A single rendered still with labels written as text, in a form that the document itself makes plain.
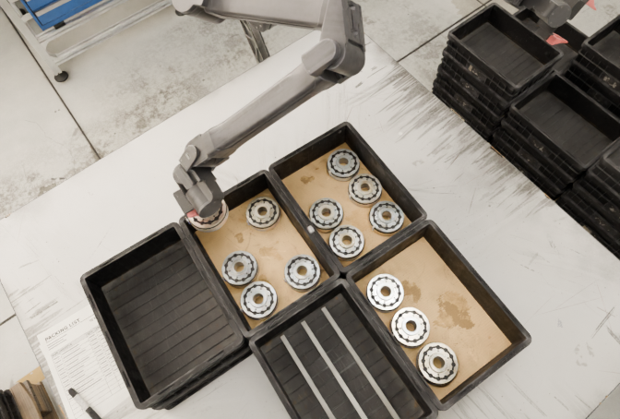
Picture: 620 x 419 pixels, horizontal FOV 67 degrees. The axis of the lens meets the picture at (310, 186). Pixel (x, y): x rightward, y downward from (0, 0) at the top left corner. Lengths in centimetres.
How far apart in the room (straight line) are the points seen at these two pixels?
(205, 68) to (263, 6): 199
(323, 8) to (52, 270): 126
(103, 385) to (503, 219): 134
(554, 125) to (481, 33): 53
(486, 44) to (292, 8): 158
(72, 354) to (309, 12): 122
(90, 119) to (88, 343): 160
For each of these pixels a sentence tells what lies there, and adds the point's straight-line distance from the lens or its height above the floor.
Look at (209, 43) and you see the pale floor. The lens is 305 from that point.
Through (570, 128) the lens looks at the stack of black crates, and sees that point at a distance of 238.
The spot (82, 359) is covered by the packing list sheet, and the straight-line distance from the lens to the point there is 164.
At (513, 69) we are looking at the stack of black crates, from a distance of 233.
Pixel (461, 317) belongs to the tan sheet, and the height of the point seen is 83.
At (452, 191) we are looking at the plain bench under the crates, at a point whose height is 70.
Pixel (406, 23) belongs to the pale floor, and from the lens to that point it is 310.
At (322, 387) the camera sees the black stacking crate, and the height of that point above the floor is 83.
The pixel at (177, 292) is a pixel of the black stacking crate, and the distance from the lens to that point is 144.
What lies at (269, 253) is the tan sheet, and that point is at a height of 83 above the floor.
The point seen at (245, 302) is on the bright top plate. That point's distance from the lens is 135.
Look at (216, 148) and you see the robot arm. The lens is 99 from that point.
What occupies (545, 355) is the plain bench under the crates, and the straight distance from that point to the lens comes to 160.
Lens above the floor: 216
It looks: 64 degrees down
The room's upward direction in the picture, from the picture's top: 5 degrees counter-clockwise
